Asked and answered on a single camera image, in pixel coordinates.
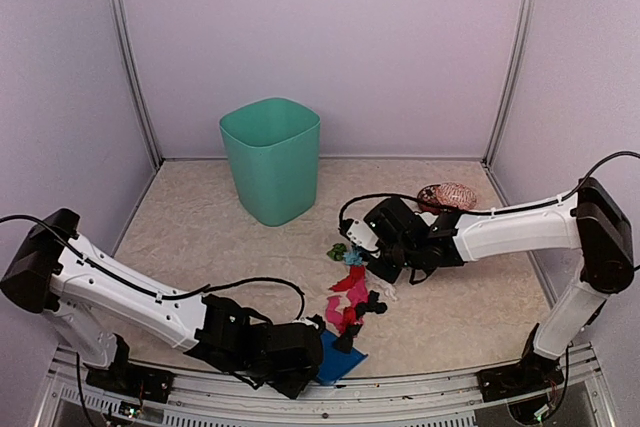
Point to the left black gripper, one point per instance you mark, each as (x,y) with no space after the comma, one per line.
(292,387)

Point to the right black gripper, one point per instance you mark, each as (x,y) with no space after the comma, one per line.
(388,274)

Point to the blue dustpan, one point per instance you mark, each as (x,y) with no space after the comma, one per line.
(336,364)

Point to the teal plastic waste bin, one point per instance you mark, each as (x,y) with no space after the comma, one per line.
(272,146)

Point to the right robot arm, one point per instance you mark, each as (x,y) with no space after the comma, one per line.
(586,219)

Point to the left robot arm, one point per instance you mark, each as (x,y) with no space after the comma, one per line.
(59,274)

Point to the red paper scrap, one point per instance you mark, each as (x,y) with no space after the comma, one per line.
(356,273)

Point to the light blue paper scrap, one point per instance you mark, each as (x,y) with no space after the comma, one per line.
(353,258)

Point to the black scrap front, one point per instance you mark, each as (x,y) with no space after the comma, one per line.
(344,343)

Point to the red patterned bowl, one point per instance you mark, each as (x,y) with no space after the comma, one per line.
(435,198)

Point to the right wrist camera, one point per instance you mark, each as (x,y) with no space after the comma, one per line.
(362,236)

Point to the front aluminium rail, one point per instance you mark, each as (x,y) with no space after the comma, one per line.
(200,398)

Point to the right aluminium frame post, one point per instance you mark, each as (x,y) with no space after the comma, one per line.
(514,66)

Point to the aluminium frame post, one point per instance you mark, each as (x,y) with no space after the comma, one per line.
(514,66)
(118,13)

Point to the left aluminium frame post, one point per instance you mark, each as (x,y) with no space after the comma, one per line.
(118,13)

